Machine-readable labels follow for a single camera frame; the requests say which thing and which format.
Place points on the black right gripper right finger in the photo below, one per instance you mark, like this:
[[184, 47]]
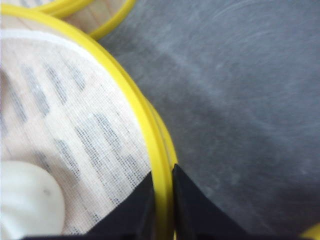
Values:
[[197, 218]]

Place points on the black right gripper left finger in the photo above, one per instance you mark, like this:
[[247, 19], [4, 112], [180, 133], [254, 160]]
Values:
[[133, 219]]

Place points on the left bun in middle basket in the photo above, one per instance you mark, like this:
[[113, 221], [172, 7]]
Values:
[[31, 202]]

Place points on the white steamer liner cloth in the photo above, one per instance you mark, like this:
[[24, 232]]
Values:
[[62, 111]]

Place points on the front bamboo steamer basket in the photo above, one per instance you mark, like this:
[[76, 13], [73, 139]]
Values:
[[96, 18]]

